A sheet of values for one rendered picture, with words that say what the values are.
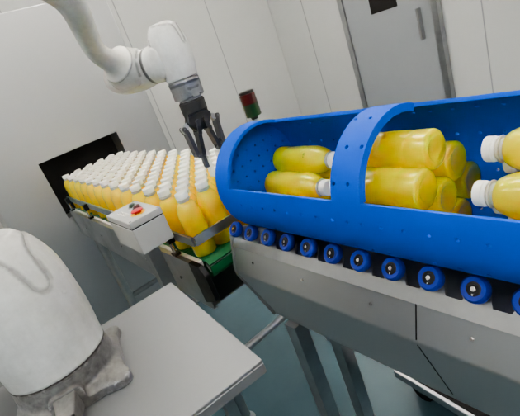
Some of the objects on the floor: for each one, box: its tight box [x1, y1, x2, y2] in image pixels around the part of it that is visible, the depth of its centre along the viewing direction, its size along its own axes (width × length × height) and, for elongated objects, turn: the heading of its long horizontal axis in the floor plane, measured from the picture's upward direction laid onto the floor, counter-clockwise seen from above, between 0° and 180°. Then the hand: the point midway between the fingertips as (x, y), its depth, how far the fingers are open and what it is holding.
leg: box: [329, 339, 375, 416], centre depth 143 cm, size 6×6×63 cm
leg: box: [285, 319, 341, 416], centre depth 136 cm, size 6×6×63 cm
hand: (215, 163), depth 125 cm, fingers closed on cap, 4 cm apart
